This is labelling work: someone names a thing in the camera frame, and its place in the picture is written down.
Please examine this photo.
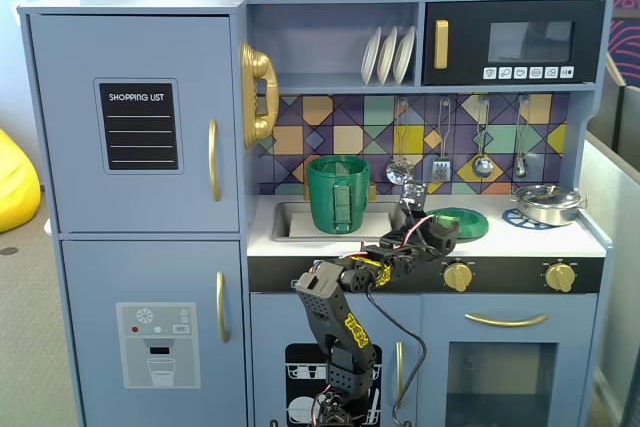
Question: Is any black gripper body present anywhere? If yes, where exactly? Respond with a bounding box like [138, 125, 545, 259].
[399, 179, 441, 254]

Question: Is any green container lid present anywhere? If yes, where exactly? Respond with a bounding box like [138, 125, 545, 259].
[424, 206, 489, 243]

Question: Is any steel pot lid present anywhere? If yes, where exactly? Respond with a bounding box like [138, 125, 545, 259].
[514, 184, 581, 209]

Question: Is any steel slotted spoon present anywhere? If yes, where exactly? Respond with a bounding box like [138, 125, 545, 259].
[385, 98, 415, 186]

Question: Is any steel slotted spatula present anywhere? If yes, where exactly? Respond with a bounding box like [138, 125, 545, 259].
[431, 96, 452, 184]

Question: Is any gold stove knob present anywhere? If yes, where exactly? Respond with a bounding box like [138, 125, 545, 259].
[543, 260, 577, 293]
[443, 260, 474, 293]

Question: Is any steel ladle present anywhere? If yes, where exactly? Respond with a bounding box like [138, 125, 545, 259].
[471, 95, 495, 180]

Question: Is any green printed container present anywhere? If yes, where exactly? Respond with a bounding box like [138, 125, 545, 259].
[305, 155, 373, 236]

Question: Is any steel toy pot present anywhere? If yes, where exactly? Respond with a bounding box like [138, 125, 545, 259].
[508, 189, 589, 227]

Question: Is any steel small spoon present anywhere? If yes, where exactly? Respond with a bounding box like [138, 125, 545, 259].
[513, 94, 531, 179]

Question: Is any grey toy sink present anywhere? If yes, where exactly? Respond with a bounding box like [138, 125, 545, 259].
[272, 200, 412, 242]

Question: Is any white toy plate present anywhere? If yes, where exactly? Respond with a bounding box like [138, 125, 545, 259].
[375, 25, 399, 87]
[392, 25, 417, 86]
[360, 26, 383, 87]

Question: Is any blue oven door with window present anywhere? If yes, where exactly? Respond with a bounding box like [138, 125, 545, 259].
[421, 294, 599, 427]

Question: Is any grey partition panel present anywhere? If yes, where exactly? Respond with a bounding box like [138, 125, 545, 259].
[582, 51, 640, 427]

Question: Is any black microwave door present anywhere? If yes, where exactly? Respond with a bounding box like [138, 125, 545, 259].
[422, 0, 606, 87]

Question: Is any gold toy telephone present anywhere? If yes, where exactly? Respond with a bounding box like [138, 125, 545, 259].
[239, 41, 280, 150]

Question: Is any black shopping list chalkboard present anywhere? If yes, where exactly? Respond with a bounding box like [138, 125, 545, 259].
[93, 77, 185, 176]

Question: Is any blue freezer door with dispenser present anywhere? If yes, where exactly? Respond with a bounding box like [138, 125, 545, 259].
[59, 239, 249, 427]

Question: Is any blue toy kitchen unit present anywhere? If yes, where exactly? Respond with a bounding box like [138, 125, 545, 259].
[17, 0, 616, 427]

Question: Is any grey ice dispenser panel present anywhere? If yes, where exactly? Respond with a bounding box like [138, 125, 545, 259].
[115, 301, 202, 390]

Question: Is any blue fridge door with chalkboard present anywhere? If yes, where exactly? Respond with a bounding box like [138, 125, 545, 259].
[28, 14, 241, 234]

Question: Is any yellow beanbag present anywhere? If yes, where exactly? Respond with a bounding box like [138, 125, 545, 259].
[0, 127, 41, 234]

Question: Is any gold oven handle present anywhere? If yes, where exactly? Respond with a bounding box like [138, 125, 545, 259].
[463, 311, 550, 329]

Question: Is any black cable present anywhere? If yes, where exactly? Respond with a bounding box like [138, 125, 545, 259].
[363, 287, 429, 427]

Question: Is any gold dishwasher handle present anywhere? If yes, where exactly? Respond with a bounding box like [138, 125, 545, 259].
[395, 340, 405, 411]

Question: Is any gold microwave handle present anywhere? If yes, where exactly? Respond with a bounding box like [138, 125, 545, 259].
[433, 19, 450, 71]

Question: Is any gold fridge door handle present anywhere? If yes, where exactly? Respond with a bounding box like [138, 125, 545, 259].
[207, 118, 223, 203]

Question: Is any gold freezer door handle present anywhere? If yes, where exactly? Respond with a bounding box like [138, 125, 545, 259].
[215, 270, 231, 345]

